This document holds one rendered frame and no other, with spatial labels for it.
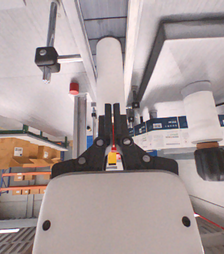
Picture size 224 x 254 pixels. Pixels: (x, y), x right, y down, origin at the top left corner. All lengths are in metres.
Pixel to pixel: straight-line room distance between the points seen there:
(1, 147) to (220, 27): 2.10
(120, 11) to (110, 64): 0.08
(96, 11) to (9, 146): 1.90
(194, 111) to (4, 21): 0.52
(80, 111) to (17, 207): 8.89
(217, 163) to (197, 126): 0.11
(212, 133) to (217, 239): 5.74
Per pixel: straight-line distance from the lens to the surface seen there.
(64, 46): 0.40
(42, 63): 0.23
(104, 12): 0.28
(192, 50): 0.38
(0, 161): 2.07
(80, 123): 0.56
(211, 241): 6.03
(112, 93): 0.23
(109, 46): 0.29
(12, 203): 9.41
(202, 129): 0.47
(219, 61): 0.46
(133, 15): 0.24
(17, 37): 0.42
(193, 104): 0.49
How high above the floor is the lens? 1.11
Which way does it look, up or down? 14 degrees down
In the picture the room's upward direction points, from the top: 178 degrees clockwise
